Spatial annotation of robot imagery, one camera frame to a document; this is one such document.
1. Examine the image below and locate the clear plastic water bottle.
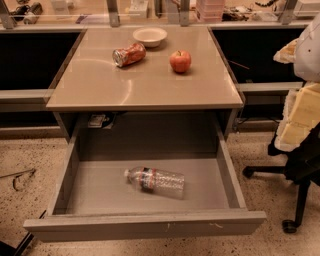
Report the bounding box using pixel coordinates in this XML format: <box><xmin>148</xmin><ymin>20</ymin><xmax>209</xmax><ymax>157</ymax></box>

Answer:
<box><xmin>124</xmin><ymin>166</ymin><xmax>185</xmax><ymax>200</ymax></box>

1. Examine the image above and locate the grey cabinet counter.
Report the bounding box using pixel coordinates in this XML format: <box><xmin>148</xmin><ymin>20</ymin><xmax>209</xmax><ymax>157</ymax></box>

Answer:
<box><xmin>45</xmin><ymin>25</ymin><xmax>245</xmax><ymax>141</ymax></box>

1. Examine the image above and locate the cable on floor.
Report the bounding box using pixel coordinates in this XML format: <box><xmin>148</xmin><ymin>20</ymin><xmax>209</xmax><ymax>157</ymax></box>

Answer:
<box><xmin>0</xmin><ymin>168</ymin><xmax>37</xmax><ymax>192</ymax></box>

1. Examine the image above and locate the black office chair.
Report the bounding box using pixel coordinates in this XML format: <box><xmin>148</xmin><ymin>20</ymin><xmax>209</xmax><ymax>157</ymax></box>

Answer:
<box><xmin>242</xmin><ymin>124</ymin><xmax>320</xmax><ymax>233</ymax></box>

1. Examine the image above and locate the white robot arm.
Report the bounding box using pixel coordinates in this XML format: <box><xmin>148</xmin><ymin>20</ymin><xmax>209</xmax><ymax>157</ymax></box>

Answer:
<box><xmin>273</xmin><ymin>14</ymin><xmax>320</xmax><ymax>152</ymax></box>

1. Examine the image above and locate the pink storage box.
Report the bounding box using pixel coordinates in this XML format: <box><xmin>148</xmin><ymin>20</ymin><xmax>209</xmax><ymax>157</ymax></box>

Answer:
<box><xmin>195</xmin><ymin>0</ymin><xmax>225</xmax><ymax>23</ymax></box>

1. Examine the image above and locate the label sticker inside cabinet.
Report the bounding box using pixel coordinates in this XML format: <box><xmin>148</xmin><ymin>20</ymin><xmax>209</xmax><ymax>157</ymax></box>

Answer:
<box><xmin>88</xmin><ymin>114</ymin><xmax>105</xmax><ymax>128</ymax></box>

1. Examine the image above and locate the crushed orange soda can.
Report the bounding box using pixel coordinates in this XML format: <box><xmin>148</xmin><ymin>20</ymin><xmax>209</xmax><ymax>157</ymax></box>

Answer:
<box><xmin>112</xmin><ymin>43</ymin><xmax>146</xmax><ymax>68</ymax></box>

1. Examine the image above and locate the red apple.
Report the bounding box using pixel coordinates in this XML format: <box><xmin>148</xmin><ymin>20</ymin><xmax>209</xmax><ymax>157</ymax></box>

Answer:
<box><xmin>169</xmin><ymin>50</ymin><xmax>191</xmax><ymax>73</ymax></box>

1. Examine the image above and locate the white paper bowl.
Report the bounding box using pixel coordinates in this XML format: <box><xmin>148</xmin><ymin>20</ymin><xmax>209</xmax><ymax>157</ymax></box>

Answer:
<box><xmin>133</xmin><ymin>27</ymin><xmax>167</xmax><ymax>48</ymax></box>

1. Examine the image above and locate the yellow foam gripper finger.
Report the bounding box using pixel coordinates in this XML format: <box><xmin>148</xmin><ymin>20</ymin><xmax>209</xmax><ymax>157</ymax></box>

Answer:
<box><xmin>273</xmin><ymin>39</ymin><xmax>297</xmax><ymax>64</ymax></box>
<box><xmin>274</xmin><ymin>82</ymin><xmax>320</xmax><ymax>152</ymax></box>

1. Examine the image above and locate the grey open drawer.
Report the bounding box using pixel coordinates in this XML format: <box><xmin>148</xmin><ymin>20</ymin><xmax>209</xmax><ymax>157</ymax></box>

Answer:
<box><xmin>24</xmin><ymin>112</ymin><xmax>266</xmax><ymax>242</ymax></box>

